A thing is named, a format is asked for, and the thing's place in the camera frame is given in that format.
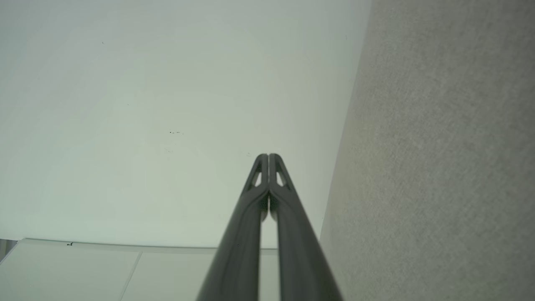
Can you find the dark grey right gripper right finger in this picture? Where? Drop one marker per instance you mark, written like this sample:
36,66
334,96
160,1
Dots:
301,251

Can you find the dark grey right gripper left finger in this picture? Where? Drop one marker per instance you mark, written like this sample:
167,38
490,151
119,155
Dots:
238,251

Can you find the grey fabric sofa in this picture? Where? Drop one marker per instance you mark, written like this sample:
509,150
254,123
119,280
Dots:
439,159

